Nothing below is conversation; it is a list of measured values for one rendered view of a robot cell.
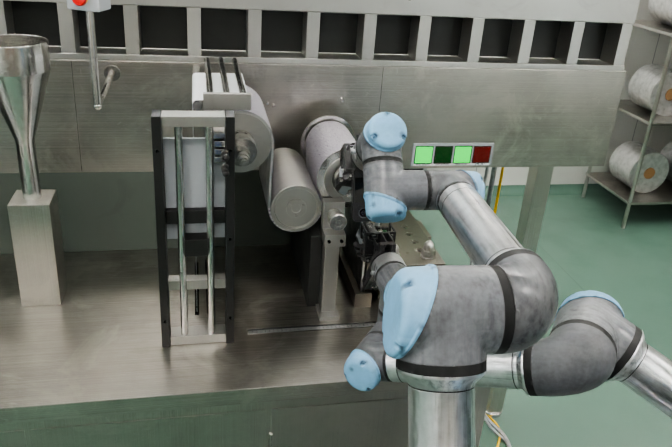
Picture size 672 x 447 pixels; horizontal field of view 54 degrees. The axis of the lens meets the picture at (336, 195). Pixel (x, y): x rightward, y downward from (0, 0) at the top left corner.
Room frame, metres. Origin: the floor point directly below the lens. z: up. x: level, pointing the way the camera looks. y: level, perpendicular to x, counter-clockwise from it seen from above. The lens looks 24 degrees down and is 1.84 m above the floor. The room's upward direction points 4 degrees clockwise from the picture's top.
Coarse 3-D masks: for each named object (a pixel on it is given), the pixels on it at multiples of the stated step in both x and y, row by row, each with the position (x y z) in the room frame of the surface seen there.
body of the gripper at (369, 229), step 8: (368, 224) 1.38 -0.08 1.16; (368, 232) 1.34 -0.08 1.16; (376, 232) 1.34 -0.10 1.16; (384, 232) 1.34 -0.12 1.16; (392, 232) 1.35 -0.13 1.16; (368, 240) 1.33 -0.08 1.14; (376, 240) 1.33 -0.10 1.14; (384, 240) 1.31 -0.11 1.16; (392, 240) 1.30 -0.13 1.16; (368, 248) 1.33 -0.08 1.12; (376, 248) 1.30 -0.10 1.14; (384, 248) 1.29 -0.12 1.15; (392, 248) 1.28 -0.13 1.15; (360, 256) 1.36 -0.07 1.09; (368, 256) 1.33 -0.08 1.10; (376, 256) 1.27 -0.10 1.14
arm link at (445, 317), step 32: (416, 288) 0.70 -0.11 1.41; (448, 288) 0.71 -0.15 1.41; (480, 288) 0.71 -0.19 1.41; (384, 320) 0.74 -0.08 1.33; (416, 320) 0.67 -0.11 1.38; (448, 320) 0.68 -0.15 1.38; (480, 320) 0.69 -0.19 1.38; (512, 320) 0.69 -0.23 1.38; (416, 352) 0.67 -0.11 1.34; (448, 352) 0.66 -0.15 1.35; (480, 352) 0.68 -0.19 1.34; (416, 384) 0.67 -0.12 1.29; (448, 384) 0.65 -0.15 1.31; (416, 416) 0.65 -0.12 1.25; (448, 416) 0.64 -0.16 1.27
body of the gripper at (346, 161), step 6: (348, 144) 1.33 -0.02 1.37; (354, 144) 1.33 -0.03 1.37; (348, 150) 1.33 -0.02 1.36; (342, 156) 1.33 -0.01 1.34; (348, 156) 1.31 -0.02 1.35; (342, 162) 1.34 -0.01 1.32; (348, 162) 1.30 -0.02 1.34; (342, 168) 1.34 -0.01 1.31; (348, 168) 1.29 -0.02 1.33; (342, 174) 1.31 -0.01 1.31; (348, 174) 1.29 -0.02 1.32; (348, 180) 1.29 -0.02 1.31; (348, 186) 1.32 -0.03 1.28
